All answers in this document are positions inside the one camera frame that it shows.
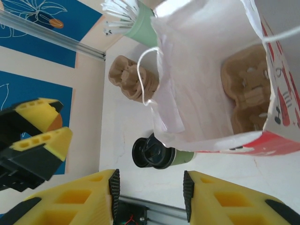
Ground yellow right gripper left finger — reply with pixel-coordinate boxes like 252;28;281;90
0;168;120;225

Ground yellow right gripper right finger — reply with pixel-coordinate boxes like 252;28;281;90
184;171;300;225

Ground green paper coffee cup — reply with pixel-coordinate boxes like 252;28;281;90
145;133;195;170

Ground black plastic cup lid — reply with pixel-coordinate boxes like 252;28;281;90
145;134;176;170

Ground brown pulp cup carrier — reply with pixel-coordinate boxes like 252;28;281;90
220;44;274;135

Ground white red printed paper bag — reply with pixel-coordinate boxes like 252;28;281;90
138;0;300;157

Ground stacked black plastic cup lids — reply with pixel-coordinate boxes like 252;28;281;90
132;137;153;168

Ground stacked brown pulp cup carriers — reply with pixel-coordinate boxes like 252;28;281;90
108;55;160;104

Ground white wrapped straw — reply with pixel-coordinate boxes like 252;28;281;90
100;0;122;15
104;20;135;28
117;0;139;17

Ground green straw holder cup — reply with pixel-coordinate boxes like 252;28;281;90
123;4;160;47

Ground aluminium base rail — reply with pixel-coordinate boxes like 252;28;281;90
120;196;188;222

